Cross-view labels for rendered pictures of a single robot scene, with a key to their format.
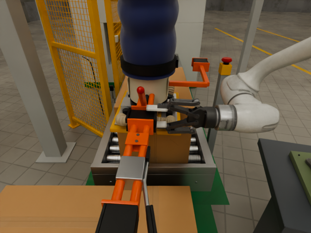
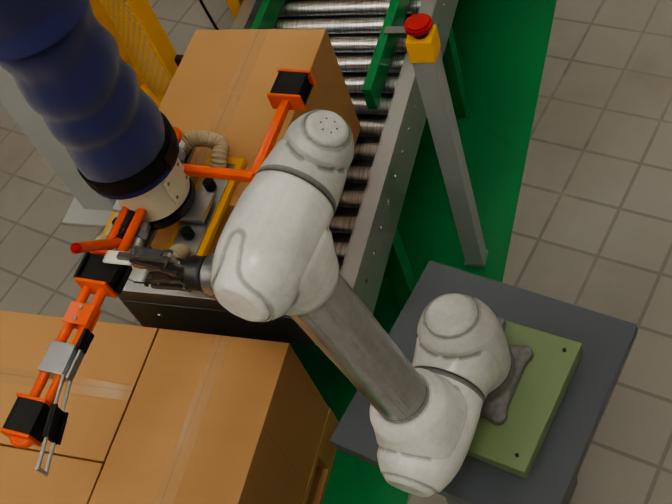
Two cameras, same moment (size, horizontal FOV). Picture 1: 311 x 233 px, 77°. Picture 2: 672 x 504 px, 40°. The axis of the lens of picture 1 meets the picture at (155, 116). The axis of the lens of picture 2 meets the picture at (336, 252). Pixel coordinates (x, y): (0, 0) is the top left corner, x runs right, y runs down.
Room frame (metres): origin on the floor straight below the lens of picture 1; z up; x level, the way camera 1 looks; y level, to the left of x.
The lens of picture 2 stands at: (-0.32, -1.14, 2.55)
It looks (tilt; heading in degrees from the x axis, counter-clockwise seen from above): 52 degrees down; 35
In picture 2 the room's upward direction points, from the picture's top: 25 degrees counter-clockwise
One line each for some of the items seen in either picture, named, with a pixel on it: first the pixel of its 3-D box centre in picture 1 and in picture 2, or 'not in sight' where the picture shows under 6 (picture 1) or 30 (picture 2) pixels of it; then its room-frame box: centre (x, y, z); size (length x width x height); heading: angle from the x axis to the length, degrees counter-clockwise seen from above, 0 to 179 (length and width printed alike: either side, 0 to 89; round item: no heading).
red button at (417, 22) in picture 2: (226, 61); (419, 27); (1.35, -0.49, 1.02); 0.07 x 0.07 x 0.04
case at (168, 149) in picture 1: (155, 110); (249, 159); (1.13, 0.00, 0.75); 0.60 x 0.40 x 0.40; 179
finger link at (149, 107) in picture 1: (156, 107); (119, 257); (0.57, 0.00, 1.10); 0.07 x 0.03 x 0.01; 90
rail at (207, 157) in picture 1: (184, 91); (435, 20); (1.94, -0.32, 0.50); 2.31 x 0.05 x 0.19; 0
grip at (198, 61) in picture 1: (200, 64); (291, 89); (1.08, -0.25, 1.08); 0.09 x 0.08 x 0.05; 86
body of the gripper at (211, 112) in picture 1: (201, 117); (188, 272); (0.57, -0.16, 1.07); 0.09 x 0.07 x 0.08; 90
